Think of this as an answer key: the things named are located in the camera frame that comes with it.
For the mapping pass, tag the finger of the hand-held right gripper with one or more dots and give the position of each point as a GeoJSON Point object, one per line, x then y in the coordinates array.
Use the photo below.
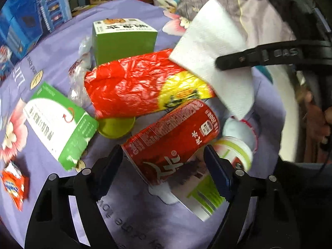
{"type": "Point", "coordinates": [259, 56]}

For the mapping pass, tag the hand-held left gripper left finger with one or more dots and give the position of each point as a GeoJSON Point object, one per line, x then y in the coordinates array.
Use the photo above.
{"type": "Point", "coordinates": [114, 166]}

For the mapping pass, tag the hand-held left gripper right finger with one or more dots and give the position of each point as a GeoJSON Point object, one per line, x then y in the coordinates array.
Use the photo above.
{"type": "Point", "coordinates": [217, 168]}

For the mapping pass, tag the white paper tissue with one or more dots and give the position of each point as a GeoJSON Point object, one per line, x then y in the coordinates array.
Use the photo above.
{"type": "Point", "coordinates": [207, 44]}

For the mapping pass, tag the red drink can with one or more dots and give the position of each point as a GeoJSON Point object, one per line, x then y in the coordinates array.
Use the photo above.
{"type": "Point", "coordinates": [166, 145]}

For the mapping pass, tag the person's right hand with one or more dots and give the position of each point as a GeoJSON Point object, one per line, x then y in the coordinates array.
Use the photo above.
{"type": "Point", "coordinates": [315, 119]}

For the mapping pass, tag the small white green bottle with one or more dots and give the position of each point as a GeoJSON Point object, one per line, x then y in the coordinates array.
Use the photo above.
{"type": "Point", "coordinates": [236, 147]}

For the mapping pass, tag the purple floral blanket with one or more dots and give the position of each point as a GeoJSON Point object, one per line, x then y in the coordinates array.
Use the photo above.
{"type": "Point", "coordinates": [129, 212]}

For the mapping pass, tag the green white medicine box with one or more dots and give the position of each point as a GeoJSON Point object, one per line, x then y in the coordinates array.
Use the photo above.
{"type": "Point", "coordinates": [51, 119]}

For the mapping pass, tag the red yellow plastic bag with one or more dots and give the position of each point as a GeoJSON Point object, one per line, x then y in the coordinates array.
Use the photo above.
{"type": "Point", "coordinates": [124, 88]}

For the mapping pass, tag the clear plastic wrapper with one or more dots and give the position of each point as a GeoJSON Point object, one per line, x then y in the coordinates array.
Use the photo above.
{"type": "Point", "coordinates": [77, 83]}

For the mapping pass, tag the orange snack packet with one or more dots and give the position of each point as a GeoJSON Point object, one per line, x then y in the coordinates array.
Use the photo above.
{"type": "Point", "coordinates": [13, 186]}

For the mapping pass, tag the green box with orange print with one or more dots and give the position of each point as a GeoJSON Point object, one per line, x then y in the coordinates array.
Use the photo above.
{"type": "Point", "coordinates": [122, 44]}

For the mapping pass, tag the dark blue toy box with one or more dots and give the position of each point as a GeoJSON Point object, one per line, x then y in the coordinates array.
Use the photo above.
{"type": "Point", "coordinates": [20, 28]}

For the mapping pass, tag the blue figure display box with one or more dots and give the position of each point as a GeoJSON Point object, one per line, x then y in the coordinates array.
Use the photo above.
{"type": "Point", "coordinates": [53, 5]}

